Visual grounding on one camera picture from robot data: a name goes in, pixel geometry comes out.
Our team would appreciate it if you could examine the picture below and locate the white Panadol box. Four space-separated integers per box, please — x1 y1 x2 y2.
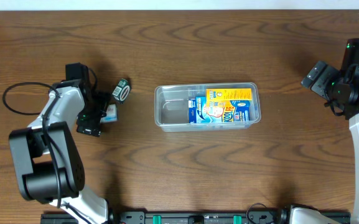
100 104 118 123

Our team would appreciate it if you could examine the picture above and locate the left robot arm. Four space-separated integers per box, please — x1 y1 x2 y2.
9 78 112 223

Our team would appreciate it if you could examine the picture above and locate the blue KoolFever box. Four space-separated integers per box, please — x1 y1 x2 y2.
188 96 250 123

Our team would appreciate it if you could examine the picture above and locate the yellow medicine box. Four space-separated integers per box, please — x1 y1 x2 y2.
206 88 253 101

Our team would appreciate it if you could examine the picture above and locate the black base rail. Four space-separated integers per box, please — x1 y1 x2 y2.
40 205 351 224

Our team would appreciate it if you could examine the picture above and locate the small dark green box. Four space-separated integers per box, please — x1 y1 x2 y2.
112 78 131 104

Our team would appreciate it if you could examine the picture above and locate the clear plastic container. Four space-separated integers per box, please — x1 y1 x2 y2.
154 82 261 132

